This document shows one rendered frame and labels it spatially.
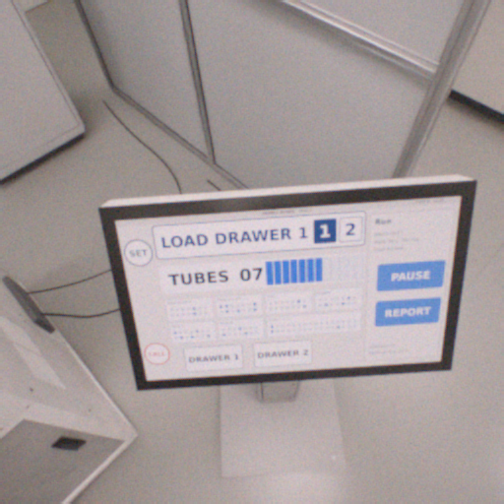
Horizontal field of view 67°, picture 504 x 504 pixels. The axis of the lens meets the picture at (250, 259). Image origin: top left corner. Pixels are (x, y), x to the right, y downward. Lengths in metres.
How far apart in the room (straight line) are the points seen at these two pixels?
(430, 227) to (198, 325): 0.37
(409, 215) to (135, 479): 1.40
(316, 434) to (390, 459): 0.28
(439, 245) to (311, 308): 0.20
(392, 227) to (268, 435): 1.15
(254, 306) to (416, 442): 1.22
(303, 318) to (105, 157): 2.01
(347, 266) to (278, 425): 1.08
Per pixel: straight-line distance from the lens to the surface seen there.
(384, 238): 0.58
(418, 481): 1.69
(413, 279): 0.61
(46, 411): 1.02
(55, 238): 2.21
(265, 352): 0.62
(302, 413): 1.59
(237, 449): 1.58
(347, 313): 0.61
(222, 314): 0.59
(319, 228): 0.55
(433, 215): 0.59
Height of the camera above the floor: 1.61
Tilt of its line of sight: 61 degrees down
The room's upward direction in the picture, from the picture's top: 5 degrees counter-clockwise
